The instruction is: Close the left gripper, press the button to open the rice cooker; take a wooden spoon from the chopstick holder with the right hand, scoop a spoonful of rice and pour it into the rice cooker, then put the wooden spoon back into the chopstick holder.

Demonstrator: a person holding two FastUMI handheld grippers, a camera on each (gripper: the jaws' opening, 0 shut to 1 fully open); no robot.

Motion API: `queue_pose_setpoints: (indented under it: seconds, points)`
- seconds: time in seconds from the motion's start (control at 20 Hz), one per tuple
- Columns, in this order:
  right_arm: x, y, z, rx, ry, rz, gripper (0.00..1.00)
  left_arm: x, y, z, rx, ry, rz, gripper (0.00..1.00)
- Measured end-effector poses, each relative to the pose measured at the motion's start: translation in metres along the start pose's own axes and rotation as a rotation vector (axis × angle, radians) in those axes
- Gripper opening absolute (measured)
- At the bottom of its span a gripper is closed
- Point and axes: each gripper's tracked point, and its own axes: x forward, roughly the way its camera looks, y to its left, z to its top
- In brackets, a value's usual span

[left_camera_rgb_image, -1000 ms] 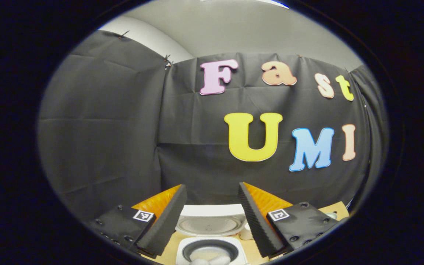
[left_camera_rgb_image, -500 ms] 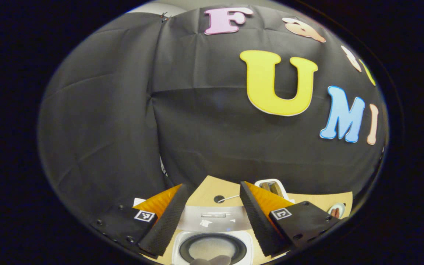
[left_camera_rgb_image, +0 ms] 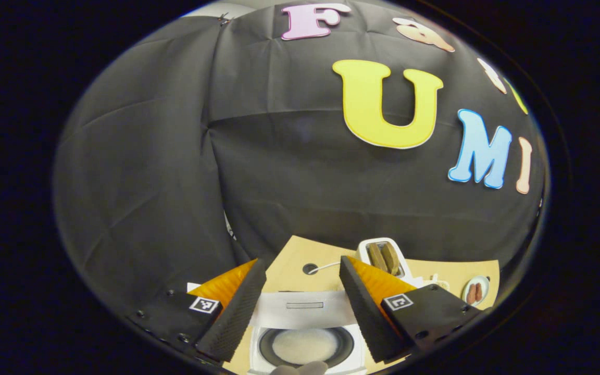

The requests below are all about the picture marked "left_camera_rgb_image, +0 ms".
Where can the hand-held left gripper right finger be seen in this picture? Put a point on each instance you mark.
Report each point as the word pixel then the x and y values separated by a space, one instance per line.
pixel 367 317

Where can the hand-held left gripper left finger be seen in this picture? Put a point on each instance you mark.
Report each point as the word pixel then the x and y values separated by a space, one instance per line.
pixel 235 317

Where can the white rice cooker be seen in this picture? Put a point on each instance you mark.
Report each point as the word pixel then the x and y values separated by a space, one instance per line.
pixel 305 315

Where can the white rice heap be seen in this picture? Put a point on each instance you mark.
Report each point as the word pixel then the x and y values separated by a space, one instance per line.
pixel 304 346

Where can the white toaster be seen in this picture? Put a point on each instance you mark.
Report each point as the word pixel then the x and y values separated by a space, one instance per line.
pixel 407 271

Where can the brown bread slice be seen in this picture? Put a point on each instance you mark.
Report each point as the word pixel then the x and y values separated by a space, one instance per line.
pixel 391 259
pixel 375 256

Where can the red meat slice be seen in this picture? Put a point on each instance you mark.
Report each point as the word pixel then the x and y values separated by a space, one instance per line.
pixel 478 292
pixel 470 295

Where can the pale green plate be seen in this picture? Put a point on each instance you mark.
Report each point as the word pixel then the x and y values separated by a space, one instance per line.
pixel 485 284

